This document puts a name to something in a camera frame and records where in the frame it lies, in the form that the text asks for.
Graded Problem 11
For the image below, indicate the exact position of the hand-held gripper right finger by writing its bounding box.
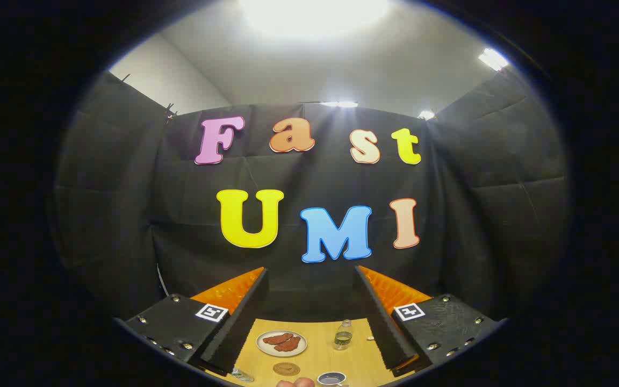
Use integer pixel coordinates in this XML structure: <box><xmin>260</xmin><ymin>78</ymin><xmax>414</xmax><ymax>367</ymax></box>
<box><xmin>355</xmin><ymin>265</ymin><xmax>507</xmax><ymax>377</ymax></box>

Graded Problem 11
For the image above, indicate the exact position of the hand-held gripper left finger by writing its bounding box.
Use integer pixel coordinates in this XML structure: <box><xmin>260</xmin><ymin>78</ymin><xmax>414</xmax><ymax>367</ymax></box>
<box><xmin>115</xmin><ymin>267</ymin><xmax>270</xmax><ymax>377</ymax></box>

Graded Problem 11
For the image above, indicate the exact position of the white cup with wooden handle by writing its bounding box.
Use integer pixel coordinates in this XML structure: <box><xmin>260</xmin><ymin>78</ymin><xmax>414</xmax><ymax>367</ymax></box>
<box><xmin>317</xmin><ymin>371</ymin><xmax>349</xmax><ymax>387</ymax></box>

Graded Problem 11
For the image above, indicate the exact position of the clear plastic water bottle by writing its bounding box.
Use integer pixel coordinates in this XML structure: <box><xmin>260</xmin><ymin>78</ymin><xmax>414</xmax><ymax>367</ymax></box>
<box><xmin>334</xmin><ymin>319</ymin><xmax>354</xmax><ymax>351</ymax></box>

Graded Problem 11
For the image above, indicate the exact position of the white round plate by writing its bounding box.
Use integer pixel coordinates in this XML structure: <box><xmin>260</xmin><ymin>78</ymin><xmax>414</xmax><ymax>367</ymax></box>
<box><xmin>256</xmin><ymin>330</ymin><xmax>308</xmax><ymax>357</ymax></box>

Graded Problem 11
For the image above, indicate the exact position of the wooden table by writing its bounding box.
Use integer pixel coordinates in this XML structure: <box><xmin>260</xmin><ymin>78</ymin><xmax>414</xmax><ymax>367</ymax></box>
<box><xmin>205</xmin><ymin>318</ymin><xmax>413</xmax><ymax>387</ymax></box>

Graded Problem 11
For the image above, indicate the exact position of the black backdrop cloth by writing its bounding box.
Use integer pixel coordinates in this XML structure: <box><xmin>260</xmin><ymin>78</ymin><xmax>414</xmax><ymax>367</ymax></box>
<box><xmin>54</xmin><ymin>67</ymin><xmax>571</xmax><ymax>323</ymax></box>

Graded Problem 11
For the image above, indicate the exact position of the large ceiling light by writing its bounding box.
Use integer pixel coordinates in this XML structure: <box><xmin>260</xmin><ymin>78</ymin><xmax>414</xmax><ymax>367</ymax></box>
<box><xmin>239</xmin><ymin>0</ymin><xmax>396</xmax><ymax>35</ymax></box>

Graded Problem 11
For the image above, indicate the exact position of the white cable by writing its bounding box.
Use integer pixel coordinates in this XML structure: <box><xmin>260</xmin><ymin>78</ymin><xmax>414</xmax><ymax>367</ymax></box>
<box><xmin>156</xmin><ymin>263</ymin><xmax>173</xmax><ymax>297</ymax></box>

